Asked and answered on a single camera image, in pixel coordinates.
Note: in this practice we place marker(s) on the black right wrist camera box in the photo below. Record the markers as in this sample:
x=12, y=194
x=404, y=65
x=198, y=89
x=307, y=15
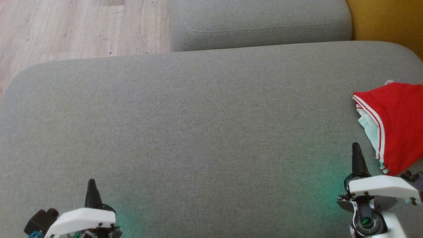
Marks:
x=414, y=180

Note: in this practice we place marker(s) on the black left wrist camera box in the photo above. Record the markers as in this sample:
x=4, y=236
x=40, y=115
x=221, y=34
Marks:
x=41, y=219

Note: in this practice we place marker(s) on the small grey sofa cushion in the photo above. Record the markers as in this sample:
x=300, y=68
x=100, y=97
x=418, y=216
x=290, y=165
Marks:
x=257, y=23

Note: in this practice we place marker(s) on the large grey sofa seat cushion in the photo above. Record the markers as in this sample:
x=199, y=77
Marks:
x=198, y=132

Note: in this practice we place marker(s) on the red jersey with black lettering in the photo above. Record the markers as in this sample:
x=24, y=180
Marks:
x=400, y=125

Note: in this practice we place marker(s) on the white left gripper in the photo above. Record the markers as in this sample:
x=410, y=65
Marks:
x=82, y=221

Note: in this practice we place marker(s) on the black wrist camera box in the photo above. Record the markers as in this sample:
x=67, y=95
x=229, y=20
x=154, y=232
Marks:
x=414, y=180
x=41, y=219

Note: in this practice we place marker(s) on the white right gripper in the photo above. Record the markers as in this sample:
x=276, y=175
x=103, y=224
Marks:
x=383, y=186

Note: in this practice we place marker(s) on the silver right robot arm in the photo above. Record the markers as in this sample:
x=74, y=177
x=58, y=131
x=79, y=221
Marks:
x=390, y=224

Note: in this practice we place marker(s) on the yellow sofa backrest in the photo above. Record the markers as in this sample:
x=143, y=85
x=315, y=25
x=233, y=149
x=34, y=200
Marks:
x=386, y=23

